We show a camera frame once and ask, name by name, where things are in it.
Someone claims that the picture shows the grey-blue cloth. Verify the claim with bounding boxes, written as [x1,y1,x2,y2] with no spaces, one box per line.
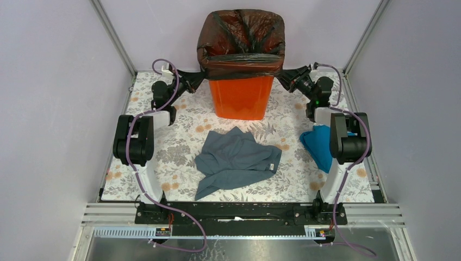
[195,127,282,201]

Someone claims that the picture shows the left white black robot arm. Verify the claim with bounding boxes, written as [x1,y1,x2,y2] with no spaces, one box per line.
[113,66,205,204]

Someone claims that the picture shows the teal blue cloth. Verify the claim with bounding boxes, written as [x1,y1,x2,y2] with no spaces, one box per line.
[300,124,356,175]

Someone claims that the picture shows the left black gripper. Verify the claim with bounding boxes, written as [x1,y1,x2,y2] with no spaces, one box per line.
[167,69,207,105]

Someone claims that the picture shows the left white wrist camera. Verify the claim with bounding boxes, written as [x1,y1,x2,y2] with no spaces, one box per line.
[161,62,175,80]

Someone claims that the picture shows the aluminium frame rails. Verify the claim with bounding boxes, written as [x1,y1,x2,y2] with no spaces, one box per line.
[69,1,416,260]

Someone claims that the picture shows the black plastic trash bag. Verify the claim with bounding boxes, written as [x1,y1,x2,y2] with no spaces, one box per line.
[197,9,285,80]

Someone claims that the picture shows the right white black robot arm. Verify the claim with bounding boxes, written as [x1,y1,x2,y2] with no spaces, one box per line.
[277,63,372,224]

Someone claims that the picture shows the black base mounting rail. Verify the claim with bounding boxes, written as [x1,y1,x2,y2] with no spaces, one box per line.
[135,198,347,237]

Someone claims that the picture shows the orange plastic trash bin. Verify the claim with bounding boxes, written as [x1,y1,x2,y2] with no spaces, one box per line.
[209,76,274,121]

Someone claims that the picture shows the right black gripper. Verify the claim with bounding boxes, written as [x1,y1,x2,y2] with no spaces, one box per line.
[274,65,316,102]

